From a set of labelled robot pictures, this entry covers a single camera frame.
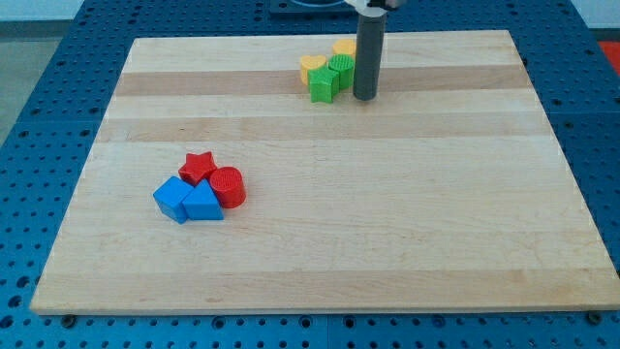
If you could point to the green star block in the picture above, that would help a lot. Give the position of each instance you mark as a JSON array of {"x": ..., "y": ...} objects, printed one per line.
[{"x": 323, "y": 84}]

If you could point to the red cylinder block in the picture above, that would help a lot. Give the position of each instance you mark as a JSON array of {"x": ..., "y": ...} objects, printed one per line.
[{"x": 228, "y": 186}]

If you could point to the blue cube block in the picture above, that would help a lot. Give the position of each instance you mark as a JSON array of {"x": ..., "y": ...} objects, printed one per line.
[{"x": 170, "y": 196}]

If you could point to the red star block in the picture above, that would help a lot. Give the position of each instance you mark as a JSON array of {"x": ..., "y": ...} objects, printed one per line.
[{"x": 197, "y": 167}]

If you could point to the yellow heart block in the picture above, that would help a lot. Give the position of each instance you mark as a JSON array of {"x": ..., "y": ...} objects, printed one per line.
[{"x": 308, "y": 63}]

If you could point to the yellow hexagon block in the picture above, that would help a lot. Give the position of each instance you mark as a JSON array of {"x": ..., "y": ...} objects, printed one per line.
[{"x": 345, "y": 47}]

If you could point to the green cylinder block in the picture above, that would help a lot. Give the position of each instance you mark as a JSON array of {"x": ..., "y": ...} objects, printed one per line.
[{"x": 344, "y": 66}]

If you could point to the blue triangle block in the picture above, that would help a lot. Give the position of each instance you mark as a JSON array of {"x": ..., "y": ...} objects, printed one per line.
[{"x": 202, "y": 204}]

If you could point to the wooden board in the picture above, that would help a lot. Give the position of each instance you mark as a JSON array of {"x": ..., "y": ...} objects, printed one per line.
[{"x": 448, "y": 192}]

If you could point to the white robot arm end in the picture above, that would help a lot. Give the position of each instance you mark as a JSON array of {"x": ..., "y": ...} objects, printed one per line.
[{"x": 375, "y": 8}]

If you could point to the grey cylindrical pointer tool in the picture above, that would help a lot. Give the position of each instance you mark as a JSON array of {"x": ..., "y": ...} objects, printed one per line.
[{"x": 369, "y": 48}]

